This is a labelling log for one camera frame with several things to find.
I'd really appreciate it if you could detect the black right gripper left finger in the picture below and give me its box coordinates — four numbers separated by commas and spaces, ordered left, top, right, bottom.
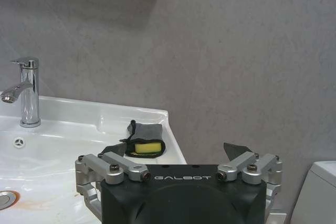
75, 144, 152, 219

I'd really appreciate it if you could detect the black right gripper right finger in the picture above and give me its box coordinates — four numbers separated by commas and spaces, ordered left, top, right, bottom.
217, 142, 284, 216

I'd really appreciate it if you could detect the grey towel with yellow sponge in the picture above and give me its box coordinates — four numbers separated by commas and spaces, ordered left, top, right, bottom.
119, 120, 166, 158

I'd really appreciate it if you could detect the white ceramic washbasin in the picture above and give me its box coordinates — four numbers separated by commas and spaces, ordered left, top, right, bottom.
0, 91, 187, 224

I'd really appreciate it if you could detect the white toilet tank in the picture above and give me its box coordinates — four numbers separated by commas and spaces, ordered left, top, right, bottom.
300, 160, 336, 224

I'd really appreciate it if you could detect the chrome basin drain plug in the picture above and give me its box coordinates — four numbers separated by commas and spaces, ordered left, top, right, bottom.
0, 189, 20, 207

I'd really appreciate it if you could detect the chrome basin faucet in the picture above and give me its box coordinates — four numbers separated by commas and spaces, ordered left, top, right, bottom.
0, 56, 42, 127

